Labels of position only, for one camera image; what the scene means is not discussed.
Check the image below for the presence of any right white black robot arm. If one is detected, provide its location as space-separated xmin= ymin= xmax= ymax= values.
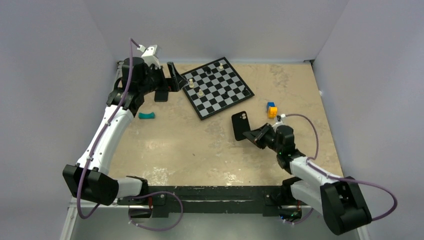
xmin=243 ymin=123 xmax=372 ymax=235

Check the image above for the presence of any teal arch block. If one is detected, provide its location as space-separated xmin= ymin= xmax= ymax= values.
xmin=138 ymin=112 xmax=156 ymax=120

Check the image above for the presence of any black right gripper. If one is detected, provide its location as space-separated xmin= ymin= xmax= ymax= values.
xmin=243 ymin=123 xmax=282 ymax=154

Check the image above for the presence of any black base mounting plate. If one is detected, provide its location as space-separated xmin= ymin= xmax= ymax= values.
xmin=117 ymin=185 xmax=308 ymax=218

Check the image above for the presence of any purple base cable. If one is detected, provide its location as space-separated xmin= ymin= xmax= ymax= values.
xmin=127 ymin=191 xmax=184 ymax=232

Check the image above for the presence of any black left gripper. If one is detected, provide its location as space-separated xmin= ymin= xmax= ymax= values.
xmin=138 ymin=61 xmax=187 ymax=96

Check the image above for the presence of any black phone case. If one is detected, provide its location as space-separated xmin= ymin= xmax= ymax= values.
xmin=231 ymin=111 xmax=251 ymax=141

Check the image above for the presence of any yellow toy block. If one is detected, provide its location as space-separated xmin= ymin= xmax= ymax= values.
xmin=267 ymin=106 xmax=278 ymax=119

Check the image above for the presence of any blue toy block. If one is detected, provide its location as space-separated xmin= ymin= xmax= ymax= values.
xmin=266 ymin=102 xmax=275 ymax=110

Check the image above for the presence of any black white chessboard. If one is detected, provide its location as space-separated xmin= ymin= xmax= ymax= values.
xmin=181 ymin=57 xmax=255 ymax=121

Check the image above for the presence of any black smartphone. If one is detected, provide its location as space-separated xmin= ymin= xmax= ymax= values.
xmin=154 ymin=89 xmax=169 ymax=103

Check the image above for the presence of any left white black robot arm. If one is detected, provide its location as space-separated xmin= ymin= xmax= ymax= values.
xmin=62 ymin=57 xmax=187 ymax=206

